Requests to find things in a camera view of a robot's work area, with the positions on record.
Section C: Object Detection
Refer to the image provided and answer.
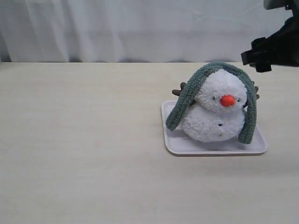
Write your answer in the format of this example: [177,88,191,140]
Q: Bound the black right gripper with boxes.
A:
[241,17,299,72]

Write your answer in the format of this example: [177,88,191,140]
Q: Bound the white snowman plush toy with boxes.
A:
[171,70,260,143]

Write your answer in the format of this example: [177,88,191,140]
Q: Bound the teal fleece scarf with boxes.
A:
[165,61,257,145]

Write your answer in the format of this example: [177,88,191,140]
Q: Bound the white plastic tray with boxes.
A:
[161,100,268,157]

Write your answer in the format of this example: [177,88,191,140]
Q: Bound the white backdrop curtain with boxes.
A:
[0,0,292,63]

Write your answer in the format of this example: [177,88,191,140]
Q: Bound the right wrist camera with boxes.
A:
[263,0,299,10]

